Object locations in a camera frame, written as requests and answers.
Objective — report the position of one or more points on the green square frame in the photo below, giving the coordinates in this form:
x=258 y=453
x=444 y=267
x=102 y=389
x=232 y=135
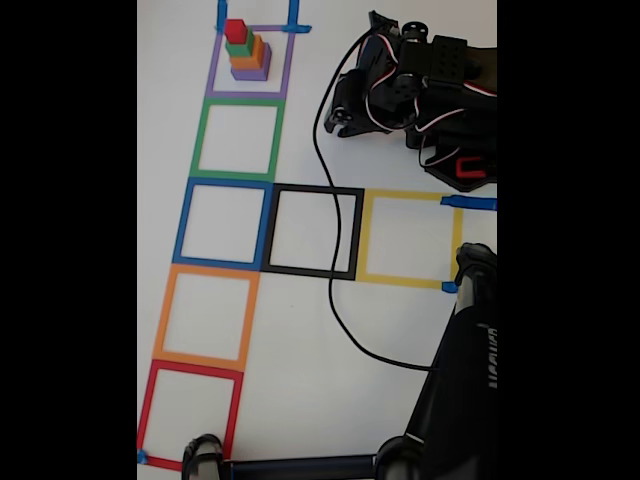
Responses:
x=197 y=145

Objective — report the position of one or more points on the small red cube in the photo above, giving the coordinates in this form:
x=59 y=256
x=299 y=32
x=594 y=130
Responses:
x=234 y=31

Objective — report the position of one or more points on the orange square frame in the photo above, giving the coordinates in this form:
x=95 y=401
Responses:
x=162 y=320

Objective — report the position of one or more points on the purple square frame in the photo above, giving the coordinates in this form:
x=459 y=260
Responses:
x=212 y=65

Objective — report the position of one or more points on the small blue tape piece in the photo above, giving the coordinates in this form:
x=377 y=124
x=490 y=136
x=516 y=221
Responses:
x=142 y=456
x=449 y=287

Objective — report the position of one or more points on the long blue tape strip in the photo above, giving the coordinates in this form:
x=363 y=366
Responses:
x=475 y=203

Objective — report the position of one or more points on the blue square frame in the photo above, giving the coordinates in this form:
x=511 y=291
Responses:
x=181 y=225

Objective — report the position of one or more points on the black square frame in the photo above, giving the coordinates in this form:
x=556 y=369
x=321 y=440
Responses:
x=310 y=189

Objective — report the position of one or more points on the green cube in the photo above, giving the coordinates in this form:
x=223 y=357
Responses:
x=240 y=49

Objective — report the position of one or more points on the orange square block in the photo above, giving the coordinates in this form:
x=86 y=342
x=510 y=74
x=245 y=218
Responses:
x=247 y=62

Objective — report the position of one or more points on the red square frame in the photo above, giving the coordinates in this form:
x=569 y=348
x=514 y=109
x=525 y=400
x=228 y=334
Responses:
x=146 y=410

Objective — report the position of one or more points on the purple square block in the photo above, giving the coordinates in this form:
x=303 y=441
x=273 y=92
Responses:
x=250 y=75

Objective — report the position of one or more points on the black tripod stand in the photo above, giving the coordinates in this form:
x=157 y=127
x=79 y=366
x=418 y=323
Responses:
x=450 y=400

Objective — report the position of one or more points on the yellow square frame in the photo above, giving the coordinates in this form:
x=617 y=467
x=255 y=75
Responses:
x=400 y=194

